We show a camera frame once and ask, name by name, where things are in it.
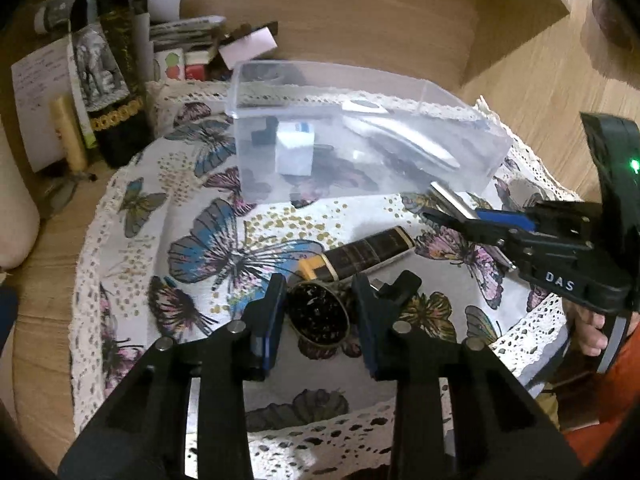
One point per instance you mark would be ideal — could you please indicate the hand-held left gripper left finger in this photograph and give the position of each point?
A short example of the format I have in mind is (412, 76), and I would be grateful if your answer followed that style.
(271, 327)

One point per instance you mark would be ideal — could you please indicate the stack of small boxes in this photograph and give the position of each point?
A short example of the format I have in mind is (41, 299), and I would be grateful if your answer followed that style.
(187, 47)

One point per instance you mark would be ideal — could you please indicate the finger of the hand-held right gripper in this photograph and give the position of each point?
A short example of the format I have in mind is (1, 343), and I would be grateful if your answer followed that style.
(475, 232)
(500, 219)

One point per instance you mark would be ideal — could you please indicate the small yellow lighter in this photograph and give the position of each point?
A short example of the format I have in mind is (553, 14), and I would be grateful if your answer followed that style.
(309, 267)

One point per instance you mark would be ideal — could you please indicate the butterfly print lace tablecloth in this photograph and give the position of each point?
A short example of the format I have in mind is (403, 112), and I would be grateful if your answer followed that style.
(210, 240)

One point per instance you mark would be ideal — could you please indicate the clear plastic container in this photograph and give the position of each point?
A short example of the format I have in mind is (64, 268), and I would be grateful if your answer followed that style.
(350, 130)

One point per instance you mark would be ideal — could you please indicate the silver metal bar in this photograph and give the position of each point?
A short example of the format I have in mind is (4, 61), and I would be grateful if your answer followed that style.
(452, 201)

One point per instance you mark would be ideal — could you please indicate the small white box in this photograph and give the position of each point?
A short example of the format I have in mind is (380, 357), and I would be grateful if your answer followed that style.
(296, 149)

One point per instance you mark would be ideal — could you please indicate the orange clothing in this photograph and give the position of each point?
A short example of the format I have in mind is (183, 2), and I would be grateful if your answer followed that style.
(607, 410)

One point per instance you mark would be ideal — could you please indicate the dark glossy elongated item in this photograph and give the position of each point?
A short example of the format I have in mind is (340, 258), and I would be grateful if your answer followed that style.
(405, 135)

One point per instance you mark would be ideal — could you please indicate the person's right hand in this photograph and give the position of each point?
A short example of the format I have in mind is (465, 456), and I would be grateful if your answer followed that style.
(592, 332)

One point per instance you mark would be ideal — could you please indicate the dark bottle with elephant figure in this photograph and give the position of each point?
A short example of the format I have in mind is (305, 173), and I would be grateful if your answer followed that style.
(107, 75)

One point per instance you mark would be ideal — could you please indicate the brown round wooden object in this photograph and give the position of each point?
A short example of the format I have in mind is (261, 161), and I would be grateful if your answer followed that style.
(614, 12)

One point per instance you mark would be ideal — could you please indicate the dark brown flask-shaped lighter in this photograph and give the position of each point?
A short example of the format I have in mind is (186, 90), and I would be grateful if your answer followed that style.
(367, 255)

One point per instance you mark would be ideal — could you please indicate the yellowish candle stick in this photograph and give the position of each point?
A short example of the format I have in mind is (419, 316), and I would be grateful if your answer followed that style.
(69, 135)

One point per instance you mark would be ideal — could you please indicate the handwritten paper note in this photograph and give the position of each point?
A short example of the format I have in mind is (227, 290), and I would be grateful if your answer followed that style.
(35, 90)

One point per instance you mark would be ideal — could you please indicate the wooden shelf panel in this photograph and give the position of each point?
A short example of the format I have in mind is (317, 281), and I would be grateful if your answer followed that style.
(510, 20)

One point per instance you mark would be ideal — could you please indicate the white card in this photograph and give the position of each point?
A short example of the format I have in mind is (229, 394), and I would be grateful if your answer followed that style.
(247, 46)

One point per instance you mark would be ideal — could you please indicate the white rounded object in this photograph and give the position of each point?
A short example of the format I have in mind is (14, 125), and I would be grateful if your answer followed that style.
(15, 215)

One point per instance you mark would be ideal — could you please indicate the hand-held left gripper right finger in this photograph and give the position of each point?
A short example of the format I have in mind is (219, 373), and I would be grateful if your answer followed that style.
(368, 332)

